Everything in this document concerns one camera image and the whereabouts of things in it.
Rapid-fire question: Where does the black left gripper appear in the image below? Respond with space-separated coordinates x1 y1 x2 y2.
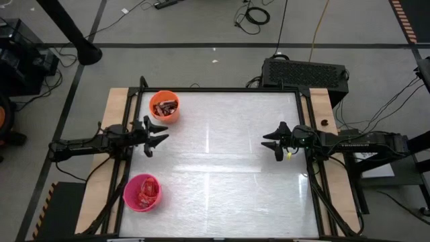
131 115 170 158

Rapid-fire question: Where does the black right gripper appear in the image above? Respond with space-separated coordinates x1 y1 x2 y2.
260 121 307 162

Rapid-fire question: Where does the orange halloween bucket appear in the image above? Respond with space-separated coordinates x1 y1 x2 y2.
148 89 181 124

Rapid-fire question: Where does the pink halloween bucket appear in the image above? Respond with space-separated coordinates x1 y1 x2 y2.
122 173 163 213

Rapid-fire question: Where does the wooden table side board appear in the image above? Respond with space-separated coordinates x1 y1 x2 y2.
308 87 362 236
74 87 130 235

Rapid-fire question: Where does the black perforated computer case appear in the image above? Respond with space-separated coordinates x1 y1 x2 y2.
261 57 350 109

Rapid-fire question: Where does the white paper sign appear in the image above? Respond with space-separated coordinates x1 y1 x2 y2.
355 153 396 179

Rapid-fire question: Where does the black mat hazard-striped edge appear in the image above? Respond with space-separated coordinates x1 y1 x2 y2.
32 181 87 242
388 0 430 45

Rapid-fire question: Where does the black power strip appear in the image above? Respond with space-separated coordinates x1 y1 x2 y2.
153 0 185 10

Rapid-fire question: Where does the dark grey floor platform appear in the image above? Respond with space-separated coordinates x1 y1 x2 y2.
355 134 425 186

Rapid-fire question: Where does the black floor stand pole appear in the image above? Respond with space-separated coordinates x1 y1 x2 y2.
35 0 103 67

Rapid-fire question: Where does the black stand beam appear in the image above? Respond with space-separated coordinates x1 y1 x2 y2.
396 130 430 175

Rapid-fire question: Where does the black equipment rack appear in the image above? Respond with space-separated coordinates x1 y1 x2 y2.
0 18 61 97

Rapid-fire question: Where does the orange and black device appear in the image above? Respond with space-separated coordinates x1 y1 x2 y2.
0 95 16 149

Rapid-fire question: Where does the long black floor cable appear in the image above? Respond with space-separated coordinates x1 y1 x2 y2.
273 0 289 56

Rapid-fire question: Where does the yellow cable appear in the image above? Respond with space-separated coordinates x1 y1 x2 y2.
308 0 332 63

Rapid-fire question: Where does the coiled black cable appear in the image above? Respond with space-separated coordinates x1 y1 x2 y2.
234 0 271 36

